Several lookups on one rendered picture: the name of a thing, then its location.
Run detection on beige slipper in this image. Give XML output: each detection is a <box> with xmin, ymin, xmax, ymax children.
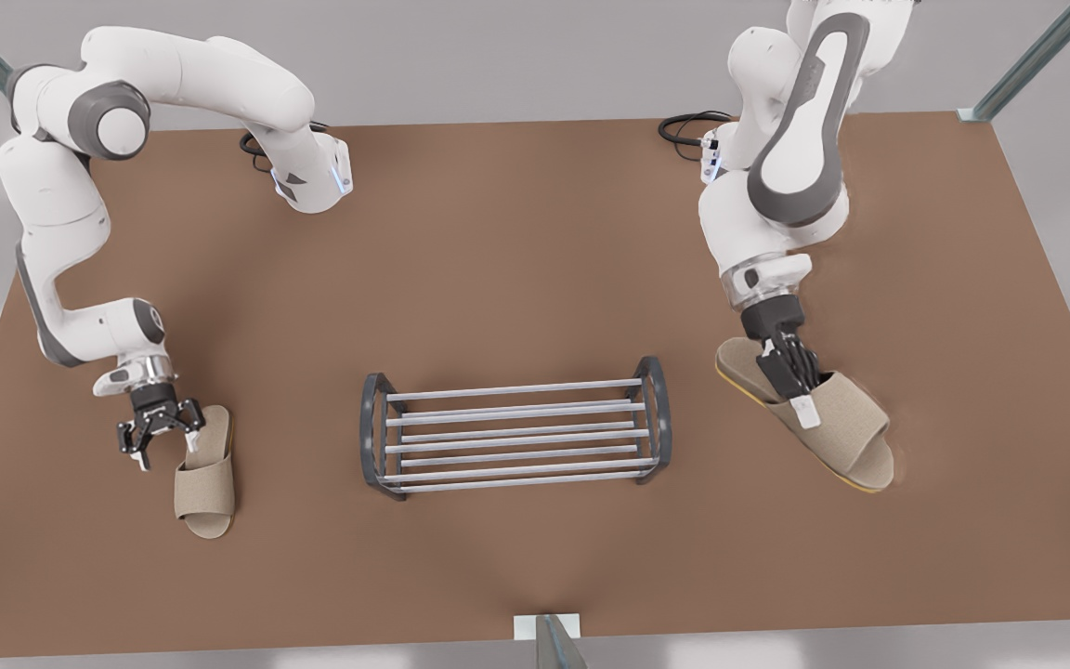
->
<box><xmin>173</xmin><ymin>404</ymin><xmax>238</xmax><ymax>540</ymax></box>
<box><xmin>715</xmin><ymin>336</ymin><xmax>896</xmax><ymax>494</ymax></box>

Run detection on grey metal shoe rack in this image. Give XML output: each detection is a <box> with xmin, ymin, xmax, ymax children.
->
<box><xmin>359</xmin><ymin>356</ymin><xmax>673</xmax><ymax>502</ymax></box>

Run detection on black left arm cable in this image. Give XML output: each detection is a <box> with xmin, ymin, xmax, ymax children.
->
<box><xmin>658</xmin><ymin>111</ymin><xmax>734</xmax><ymax>164</ymax></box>

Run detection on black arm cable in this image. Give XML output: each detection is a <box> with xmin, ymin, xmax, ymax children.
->
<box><xmin>658</xmin><ymin>111</ymin><xmax>734</xmax><ymax>164</ymax></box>
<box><xmin>239</xmin><ymin>121</ymin><xmax>332</xmax><ymax>175</ymax></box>

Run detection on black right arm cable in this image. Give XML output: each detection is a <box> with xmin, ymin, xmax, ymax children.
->
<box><xmin>239</xmin><ymin>121</ymin><xmax>332</xmax><ymax>175</ymax></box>

